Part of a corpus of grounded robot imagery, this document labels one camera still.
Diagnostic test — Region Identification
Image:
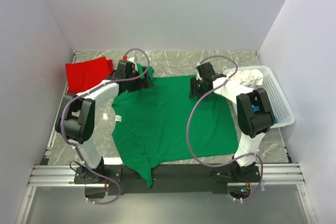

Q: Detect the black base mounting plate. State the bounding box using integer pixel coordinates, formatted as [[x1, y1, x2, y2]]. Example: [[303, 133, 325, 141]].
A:
[[73, 164, 262, 199]]

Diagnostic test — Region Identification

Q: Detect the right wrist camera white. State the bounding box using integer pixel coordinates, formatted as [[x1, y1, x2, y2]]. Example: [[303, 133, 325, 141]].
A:
[[196, 62, 203, 81]]

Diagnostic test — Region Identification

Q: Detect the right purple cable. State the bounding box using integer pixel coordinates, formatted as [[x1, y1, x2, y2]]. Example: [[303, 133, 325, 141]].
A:
[[186, 55, 265, 204]]

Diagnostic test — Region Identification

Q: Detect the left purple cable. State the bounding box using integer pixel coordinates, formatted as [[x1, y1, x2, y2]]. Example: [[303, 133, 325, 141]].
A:
[[59, 48, 152, 205]]

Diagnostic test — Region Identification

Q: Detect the blue crumpled t shirt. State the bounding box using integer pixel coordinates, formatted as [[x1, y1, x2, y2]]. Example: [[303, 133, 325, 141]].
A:
[[252, 105, 268, 114]]

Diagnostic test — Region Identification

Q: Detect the green t shirt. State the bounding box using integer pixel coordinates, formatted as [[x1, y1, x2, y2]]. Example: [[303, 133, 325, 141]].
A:
[[112, 76, 238, 186]]

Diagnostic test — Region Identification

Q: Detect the white crumpled t shirt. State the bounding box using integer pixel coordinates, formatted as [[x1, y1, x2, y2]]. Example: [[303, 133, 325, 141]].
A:
[[230, 69, 264, 89]]

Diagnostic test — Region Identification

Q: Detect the purple cable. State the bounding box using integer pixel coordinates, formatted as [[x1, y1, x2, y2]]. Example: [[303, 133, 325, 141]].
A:
[[59, 48, 152, 205], [186, 55, 265, 204]]

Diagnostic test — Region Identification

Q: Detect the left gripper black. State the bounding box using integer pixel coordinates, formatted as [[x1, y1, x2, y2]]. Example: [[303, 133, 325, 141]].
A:
[[126, 67, 153, 93]]

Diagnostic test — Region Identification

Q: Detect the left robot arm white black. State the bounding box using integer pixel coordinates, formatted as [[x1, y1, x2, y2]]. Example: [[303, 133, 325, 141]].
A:
[[55, 58, 154, 183]]

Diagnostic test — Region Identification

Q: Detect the white plastic basket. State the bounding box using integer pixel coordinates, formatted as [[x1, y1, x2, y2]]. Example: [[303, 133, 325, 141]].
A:
[[224, 66, 295, 129]]

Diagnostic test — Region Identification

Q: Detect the aluminium frame rail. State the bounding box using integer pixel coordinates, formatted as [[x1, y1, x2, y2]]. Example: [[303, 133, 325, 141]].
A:
[[28, 163, 79, 187]]

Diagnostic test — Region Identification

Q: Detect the folded red t shirt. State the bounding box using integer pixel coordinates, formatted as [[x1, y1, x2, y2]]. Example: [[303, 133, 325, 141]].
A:
[[65, 57, 113, 94]]

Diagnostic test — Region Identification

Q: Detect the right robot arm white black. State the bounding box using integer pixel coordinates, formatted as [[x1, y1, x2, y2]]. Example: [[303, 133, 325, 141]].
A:
[[189, 62, 276, 182]]

